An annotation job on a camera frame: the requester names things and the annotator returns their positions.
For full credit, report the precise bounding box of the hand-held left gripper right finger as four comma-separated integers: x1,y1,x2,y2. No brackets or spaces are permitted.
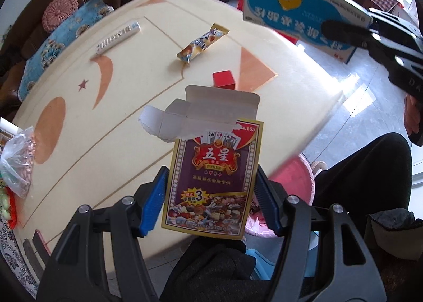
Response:
253,165,387,302

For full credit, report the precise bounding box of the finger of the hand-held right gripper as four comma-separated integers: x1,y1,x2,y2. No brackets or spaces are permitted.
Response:
321,19,417,73
367,7,422,41

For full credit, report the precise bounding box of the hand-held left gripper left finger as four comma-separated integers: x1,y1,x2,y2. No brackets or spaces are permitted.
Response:
36,166,170,302

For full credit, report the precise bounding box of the pink trash bin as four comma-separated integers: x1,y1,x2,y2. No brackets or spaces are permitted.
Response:
246,153,314,238

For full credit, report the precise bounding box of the playing card box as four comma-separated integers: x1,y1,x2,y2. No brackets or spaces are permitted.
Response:
138,85,264,240

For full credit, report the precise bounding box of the blue and white medicine box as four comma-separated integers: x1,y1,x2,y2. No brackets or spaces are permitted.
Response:
242,0,374,65

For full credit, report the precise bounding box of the person's right hand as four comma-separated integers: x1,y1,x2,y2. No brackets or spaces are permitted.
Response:
405,95,423,139

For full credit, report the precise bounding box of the light blue plastic stool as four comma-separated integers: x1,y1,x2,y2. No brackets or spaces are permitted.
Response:
245,248,275,282

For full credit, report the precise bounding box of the person's left leg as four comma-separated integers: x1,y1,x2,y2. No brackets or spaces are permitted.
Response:
160,238,256,302

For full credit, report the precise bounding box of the person's leg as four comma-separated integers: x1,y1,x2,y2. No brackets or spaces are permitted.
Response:
312,133,413,233
160,238,256,302

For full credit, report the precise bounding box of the person's right leg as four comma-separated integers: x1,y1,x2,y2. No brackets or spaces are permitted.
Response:
312,133,413,233

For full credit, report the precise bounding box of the smartphone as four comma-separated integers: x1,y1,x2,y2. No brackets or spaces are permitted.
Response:
33,229,51,258

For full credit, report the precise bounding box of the small red box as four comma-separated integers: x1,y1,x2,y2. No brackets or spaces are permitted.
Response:
212,71,237,89

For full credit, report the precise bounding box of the dark wallet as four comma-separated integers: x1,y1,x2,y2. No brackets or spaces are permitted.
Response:
21,239,43,274

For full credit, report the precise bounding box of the plastic bag of peanuts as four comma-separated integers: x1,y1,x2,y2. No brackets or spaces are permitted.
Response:
0,126,35,198

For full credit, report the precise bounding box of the orange and blue snack wrapper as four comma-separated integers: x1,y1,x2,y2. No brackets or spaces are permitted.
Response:
176,24,230,64

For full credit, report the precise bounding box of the red fruit tray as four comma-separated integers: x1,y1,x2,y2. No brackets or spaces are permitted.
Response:
0,186,21,228

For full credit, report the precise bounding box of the patterned bed cloth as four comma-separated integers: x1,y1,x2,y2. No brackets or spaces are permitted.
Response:
0,216,38,299

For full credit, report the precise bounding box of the white remote control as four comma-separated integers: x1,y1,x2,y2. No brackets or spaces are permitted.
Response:
90,21,141,58

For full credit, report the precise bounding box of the blue floral cushion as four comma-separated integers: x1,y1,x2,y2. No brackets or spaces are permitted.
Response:
18,0,114,101

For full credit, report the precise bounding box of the round pink cushion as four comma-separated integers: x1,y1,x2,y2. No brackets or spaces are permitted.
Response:
42,0,79,32

